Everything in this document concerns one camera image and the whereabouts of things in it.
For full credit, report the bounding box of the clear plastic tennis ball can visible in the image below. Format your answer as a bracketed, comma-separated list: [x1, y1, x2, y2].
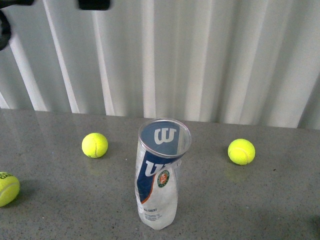
[134, 118, 192, 230]

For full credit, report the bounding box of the white pleated curtain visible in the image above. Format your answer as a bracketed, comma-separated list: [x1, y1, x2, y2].
[0, 0, 320, 129]

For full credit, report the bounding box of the tennis ball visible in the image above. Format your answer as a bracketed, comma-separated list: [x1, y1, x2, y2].
[0, 172, 20, 207]
[81, 132, 109, 159]
[227, 138, 256, 166]

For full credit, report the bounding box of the tennis ball far left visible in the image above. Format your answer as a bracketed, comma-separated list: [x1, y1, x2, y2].
[0, 172, 20, 207]

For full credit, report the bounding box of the tennis ball far right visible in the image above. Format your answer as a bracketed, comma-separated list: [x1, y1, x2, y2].
[227, 138, 256, 166]

